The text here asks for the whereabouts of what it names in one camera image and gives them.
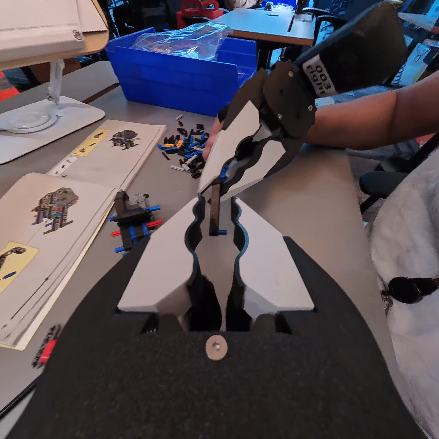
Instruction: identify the lego motor chassis assembly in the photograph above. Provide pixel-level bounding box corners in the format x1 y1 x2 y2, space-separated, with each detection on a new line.
109 190 162 255

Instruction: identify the pile of small lego pins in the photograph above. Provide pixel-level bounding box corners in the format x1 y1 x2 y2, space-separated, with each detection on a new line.
157 114 210 179

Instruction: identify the person's right forearm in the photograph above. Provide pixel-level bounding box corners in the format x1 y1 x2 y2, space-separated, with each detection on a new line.
305 72 439 151

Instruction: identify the black bent lego beam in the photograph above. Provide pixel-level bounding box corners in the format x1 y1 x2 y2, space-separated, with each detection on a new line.
209 178 224 237

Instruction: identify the blue plastic bin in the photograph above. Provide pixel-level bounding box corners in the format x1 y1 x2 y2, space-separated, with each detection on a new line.
104 27 258 117

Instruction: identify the black office chair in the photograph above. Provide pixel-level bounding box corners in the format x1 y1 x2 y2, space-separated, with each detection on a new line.
358 132 439 214

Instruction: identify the background table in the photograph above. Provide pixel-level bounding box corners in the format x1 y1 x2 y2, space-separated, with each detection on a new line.
214 8 317 69

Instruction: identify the person's white shirt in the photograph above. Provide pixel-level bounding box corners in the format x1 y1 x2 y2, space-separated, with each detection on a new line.
369 147 439 439

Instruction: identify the lego instruction booklet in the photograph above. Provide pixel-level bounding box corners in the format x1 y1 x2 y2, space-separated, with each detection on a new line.
0 119 167 351

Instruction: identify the red plastic basket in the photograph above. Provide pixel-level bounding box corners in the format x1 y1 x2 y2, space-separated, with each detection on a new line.
176 0 220 29

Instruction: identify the black harness strap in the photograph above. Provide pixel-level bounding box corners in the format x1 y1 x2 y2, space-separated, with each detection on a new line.
381 275 439 305

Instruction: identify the person's right hand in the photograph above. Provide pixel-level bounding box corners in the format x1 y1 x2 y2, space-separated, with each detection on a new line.
204 118 226 161

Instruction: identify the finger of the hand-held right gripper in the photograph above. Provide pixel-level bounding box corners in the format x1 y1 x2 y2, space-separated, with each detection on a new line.
219 128 287 203
198 100 263 197

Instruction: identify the pile of assorted lego beams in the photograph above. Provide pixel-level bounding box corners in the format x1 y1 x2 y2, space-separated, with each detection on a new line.
32 323 63 370

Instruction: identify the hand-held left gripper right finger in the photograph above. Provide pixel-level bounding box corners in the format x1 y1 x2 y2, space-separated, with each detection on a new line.
226 196 315 331

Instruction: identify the clear plastic bag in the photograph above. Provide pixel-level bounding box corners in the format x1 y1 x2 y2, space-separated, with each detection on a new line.
132 21 234 63

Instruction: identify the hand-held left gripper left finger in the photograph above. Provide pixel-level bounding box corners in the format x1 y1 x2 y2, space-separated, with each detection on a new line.
117 196 223 331

